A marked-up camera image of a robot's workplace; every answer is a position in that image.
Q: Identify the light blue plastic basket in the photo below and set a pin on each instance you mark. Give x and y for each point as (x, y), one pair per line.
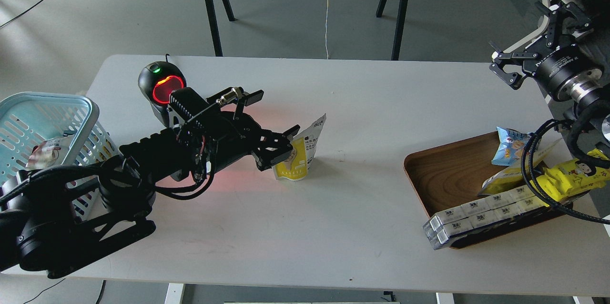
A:
(30, 118)

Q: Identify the blue snack bag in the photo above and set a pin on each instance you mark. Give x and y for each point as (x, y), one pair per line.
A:
(511, 146)

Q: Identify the brown wooden tray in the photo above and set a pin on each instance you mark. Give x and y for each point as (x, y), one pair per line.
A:
(450, 175)

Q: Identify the yellow cartoon snack pack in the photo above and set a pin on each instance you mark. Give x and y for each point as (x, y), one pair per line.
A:
(572, 178)

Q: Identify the black barcode scanner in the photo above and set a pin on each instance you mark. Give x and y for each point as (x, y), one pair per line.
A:
(157, 81)

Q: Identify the yellow white flat snack pouch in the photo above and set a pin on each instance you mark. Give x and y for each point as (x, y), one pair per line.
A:
(511, 177)

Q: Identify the snack packet in basket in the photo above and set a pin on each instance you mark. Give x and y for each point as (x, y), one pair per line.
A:
(49, 153)

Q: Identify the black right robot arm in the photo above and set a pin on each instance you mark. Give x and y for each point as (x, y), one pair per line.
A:
(587, 125)

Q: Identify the white boxed snack row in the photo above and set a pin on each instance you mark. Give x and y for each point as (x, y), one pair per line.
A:
(482, 219)

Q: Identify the black table legs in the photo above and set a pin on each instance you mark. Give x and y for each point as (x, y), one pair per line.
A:
(210, 10)
(398, 4)

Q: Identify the black table legs left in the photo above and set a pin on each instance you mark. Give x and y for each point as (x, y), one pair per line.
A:
(210, 10)

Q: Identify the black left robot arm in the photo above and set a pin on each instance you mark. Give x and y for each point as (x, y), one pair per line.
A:
(63, 218)

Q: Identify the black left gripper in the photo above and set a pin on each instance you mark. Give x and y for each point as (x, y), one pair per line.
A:
(228, 140)

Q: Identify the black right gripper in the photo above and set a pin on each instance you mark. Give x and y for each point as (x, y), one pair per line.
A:
(566, 73)

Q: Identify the black table legs right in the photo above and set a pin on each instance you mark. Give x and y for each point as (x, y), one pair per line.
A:
(398, 4)

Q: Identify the yellow white snack pouch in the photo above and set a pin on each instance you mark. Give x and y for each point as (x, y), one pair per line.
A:
(297, 165)
(511, 177)

